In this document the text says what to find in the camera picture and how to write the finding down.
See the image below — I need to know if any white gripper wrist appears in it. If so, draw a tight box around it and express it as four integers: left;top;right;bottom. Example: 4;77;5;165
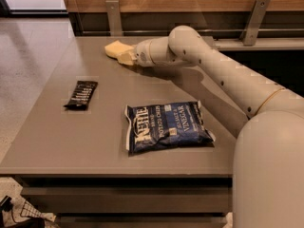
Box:
117;40;155;67

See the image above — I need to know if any yellow sponge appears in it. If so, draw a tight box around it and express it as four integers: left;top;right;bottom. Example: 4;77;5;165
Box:
104;40;134;59

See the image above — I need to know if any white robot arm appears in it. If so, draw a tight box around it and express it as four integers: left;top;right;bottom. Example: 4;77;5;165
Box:
117;26;304;228

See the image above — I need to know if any black snack bar wrapper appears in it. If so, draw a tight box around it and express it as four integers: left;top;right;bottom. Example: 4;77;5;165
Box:
65;81;98;110

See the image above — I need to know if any blue Kettle chips bag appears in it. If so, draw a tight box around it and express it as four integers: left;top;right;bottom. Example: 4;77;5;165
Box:
124;101;216;155

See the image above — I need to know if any grey drawer cabinet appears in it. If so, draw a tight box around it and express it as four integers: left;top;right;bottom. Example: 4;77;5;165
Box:
1;37;240;223

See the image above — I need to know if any left metal bracket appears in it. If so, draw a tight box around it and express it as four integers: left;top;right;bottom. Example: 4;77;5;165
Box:
105;0;123;36

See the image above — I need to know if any metal bracket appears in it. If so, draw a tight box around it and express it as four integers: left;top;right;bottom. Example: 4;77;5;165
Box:
240;0;271;47
105;0;123;36

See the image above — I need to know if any right metal bracket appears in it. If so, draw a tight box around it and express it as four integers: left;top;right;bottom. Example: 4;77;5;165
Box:
240;0;271;47

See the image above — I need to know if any black wire basket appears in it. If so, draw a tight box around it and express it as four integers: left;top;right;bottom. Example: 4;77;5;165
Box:
0;196;54;228

